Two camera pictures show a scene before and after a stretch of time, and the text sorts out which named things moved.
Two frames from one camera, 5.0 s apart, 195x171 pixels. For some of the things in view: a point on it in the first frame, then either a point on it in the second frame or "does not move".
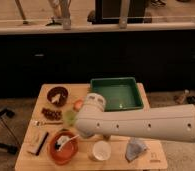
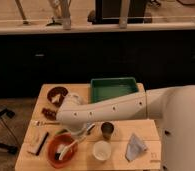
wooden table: x=54 y=142 does not move
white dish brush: x=62 y=140 → x=61 y=151
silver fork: x=42 y=123 does not move
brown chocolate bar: x=52 y=114 does not move
